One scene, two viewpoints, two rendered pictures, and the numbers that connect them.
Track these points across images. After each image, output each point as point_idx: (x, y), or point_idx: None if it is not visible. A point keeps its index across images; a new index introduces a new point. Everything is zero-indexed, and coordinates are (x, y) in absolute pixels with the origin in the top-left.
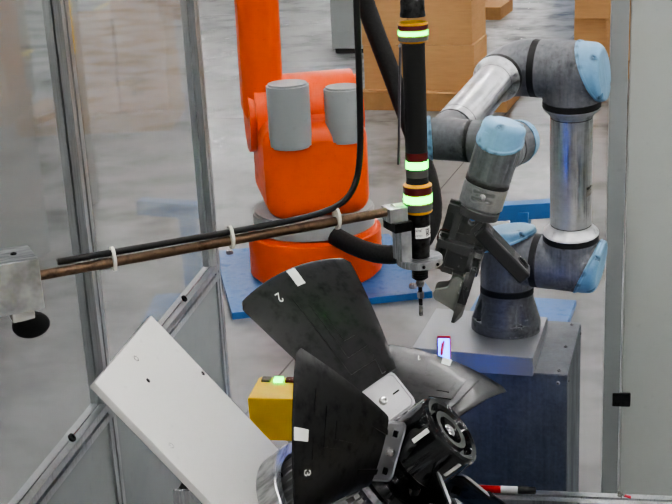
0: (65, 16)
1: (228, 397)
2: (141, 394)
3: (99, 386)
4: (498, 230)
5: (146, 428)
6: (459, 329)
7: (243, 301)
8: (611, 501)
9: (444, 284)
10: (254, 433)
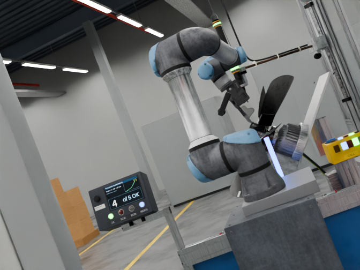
0: None
1: (317, 105)
2: (317, 86)
3: (319, 77)
4: (244, 130)
5: (314, 92)
6: (291, 180)
7: (293, 76)
8: None
9: (250, 109)
10: (312, 118)
